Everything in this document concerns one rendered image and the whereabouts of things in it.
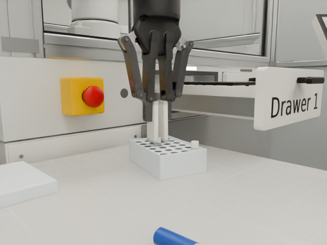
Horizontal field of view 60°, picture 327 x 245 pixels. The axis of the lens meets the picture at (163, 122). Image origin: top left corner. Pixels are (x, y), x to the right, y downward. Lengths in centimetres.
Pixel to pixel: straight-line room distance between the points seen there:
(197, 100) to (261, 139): 63
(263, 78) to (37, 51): 40
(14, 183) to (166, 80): 27
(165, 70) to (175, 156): 14
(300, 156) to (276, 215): 215
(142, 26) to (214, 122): 53
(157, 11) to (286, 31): 212
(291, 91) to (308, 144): 185
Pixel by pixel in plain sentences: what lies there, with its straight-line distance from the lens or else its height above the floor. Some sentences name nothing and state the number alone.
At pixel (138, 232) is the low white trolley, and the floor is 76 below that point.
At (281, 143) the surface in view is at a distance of 254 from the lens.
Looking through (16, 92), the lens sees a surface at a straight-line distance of 56.
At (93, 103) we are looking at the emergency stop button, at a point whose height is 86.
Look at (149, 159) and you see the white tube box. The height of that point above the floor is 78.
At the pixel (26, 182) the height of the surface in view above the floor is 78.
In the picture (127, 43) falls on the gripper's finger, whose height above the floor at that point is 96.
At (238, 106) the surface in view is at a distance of 56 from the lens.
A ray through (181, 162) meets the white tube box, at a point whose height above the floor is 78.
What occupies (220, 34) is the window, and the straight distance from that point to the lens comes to 96.
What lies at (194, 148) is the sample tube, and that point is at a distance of 45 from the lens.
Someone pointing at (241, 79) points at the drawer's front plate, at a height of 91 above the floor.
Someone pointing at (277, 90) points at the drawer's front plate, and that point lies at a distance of 55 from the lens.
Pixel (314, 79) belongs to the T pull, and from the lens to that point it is 61.
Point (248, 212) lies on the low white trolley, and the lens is 34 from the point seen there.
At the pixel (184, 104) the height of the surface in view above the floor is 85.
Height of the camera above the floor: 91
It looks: 9 degrees down
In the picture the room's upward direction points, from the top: straight up
